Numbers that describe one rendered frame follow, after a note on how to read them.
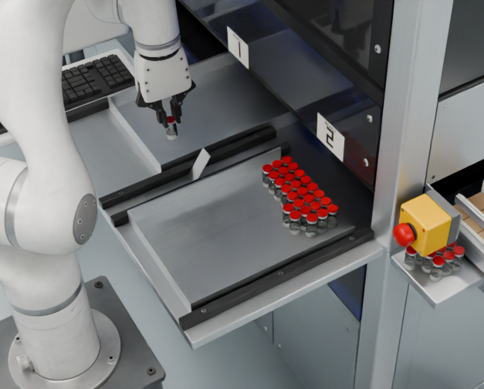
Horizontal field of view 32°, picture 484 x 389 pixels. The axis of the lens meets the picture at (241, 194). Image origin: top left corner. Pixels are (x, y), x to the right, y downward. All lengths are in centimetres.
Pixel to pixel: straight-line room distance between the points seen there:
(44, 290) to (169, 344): 129
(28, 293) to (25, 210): 17
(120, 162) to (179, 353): 89
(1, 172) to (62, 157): 9
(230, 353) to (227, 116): 88
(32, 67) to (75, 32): 108
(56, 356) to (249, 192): 52
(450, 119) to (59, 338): 72
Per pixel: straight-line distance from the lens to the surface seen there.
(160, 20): 153
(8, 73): 114
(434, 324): 192
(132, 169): 176
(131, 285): 270
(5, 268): 129
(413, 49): 129
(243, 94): 192
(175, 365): 251
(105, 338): 150
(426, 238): 145
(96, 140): 185
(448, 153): 151
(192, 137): 182
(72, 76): 213
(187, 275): 155
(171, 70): 161
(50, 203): 115
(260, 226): 162
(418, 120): 139
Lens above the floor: 207
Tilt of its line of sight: 45 degrees down
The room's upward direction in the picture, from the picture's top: 3 degrees counter-clockwise
